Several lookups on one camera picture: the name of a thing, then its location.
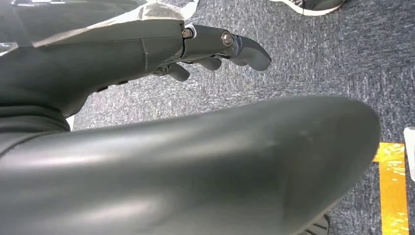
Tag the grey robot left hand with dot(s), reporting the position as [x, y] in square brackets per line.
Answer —
[97, 61]

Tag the person's shoe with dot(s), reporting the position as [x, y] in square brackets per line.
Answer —
[313, 6]

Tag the clear left wrist plate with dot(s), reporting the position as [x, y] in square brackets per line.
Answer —
[97, 13]

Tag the ribbed grey left arm sleeve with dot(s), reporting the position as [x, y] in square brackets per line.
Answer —
[29, 125]

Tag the dark ribbed robot part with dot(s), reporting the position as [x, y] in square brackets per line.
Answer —
[316, 227]

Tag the yellow floor tape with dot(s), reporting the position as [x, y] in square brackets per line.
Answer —
[393, 188]

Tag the white floor object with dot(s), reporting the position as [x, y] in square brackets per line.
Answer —
[410, 152]

